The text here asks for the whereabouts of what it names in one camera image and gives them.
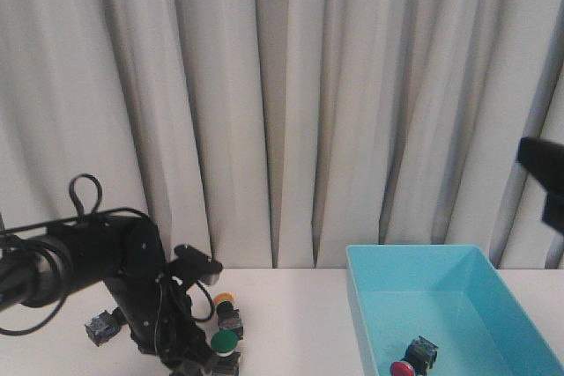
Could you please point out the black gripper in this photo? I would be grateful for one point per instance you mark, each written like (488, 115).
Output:
(543, 160)
(180, 343)

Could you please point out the red push button front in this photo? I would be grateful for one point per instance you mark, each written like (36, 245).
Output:
(419, 359)

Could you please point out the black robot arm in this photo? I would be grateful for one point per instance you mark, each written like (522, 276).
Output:
(122, 249)

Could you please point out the light blue plastic box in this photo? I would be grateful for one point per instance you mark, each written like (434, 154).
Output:
(452, 296)

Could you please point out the green push button front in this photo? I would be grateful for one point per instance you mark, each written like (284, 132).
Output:
(224, 344)

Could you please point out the yellow push button back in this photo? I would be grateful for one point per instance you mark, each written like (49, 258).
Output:
(228, 316)

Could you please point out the green push button lying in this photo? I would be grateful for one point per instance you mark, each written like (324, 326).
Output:
(104, 326)

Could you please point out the white pleated curtain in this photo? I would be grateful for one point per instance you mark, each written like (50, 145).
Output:
(275, 133)

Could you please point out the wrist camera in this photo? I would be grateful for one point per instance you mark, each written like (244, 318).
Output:
(192, 265)

